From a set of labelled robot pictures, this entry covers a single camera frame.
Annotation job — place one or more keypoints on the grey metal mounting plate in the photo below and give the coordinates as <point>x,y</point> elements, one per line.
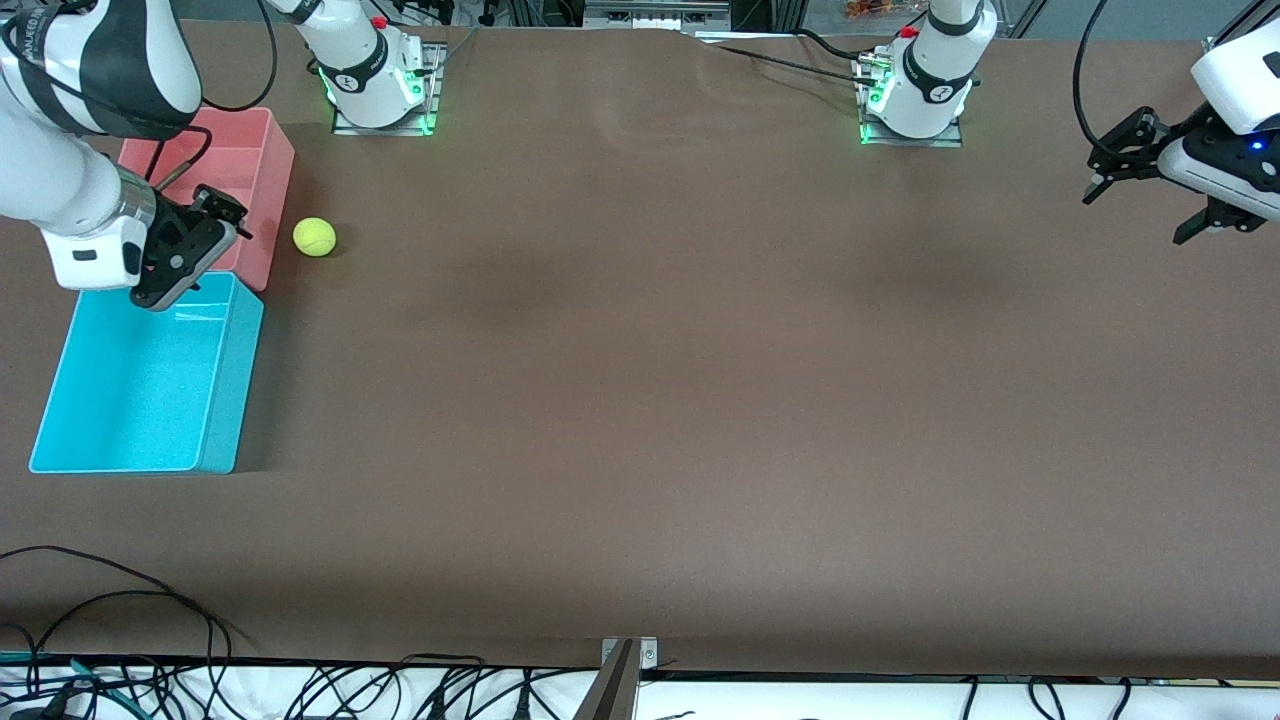
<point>648,652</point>

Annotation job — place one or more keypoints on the yellow tennis ball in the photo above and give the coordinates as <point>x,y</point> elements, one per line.
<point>314,237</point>

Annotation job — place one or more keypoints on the blue plastic bin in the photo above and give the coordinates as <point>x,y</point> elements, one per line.
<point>140,390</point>

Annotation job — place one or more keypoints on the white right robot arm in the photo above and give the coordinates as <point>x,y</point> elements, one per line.
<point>60,170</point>

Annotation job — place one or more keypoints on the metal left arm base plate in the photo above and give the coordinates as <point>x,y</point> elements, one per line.
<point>950,138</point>

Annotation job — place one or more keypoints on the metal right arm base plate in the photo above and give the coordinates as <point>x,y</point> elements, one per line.
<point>432,100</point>

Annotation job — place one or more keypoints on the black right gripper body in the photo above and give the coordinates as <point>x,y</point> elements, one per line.
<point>199,212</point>

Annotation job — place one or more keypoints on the dark metal camera post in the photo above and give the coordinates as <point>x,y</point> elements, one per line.
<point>612,695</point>

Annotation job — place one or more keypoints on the orange packaged item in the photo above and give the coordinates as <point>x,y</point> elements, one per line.
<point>875,8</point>

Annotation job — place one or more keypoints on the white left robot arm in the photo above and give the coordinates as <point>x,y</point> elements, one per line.
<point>930,80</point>

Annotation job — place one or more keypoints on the silver aluminium frame rail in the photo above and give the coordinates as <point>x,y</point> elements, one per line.
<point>1218,42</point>

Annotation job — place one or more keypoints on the pink plastic bin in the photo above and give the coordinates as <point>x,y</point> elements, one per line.
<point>258,170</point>

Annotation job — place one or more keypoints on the grey power strip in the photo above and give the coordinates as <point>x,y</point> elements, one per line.
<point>655,15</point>

